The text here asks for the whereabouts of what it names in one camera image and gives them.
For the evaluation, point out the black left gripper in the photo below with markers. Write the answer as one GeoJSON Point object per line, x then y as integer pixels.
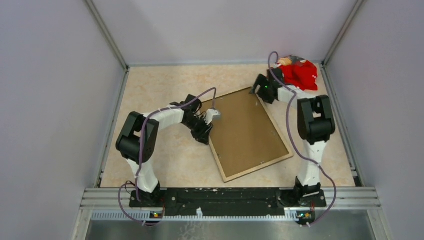
{"type": "Point", "coordinates": [203, 135]}

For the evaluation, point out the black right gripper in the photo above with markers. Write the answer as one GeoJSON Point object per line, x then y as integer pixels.
{"type": "Point", "coordinates": [261, 81]}

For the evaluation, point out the wooden picture frame with glass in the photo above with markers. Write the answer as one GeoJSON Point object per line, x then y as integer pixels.
{"type": "Point", "coordinates": [245, 132]}

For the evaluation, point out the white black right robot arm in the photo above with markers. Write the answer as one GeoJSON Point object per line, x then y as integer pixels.
{"type": "Point", "coordinates": [315, 125]}

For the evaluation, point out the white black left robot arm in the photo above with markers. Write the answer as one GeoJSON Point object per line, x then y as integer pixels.
{"type": "Point", "coordinates": [137, 139]}

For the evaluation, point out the red crumpled cloth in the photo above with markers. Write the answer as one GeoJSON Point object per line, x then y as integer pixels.
{"type": "Point", "coordinates": [299, 72]}

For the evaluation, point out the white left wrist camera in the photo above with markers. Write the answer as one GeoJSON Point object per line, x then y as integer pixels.
{"type": "Point", "coordinates": [210, 115]}

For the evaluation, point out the aluminium front rail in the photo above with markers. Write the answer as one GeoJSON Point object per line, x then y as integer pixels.
{"type": "Point", "coordinates": [344, 213]}

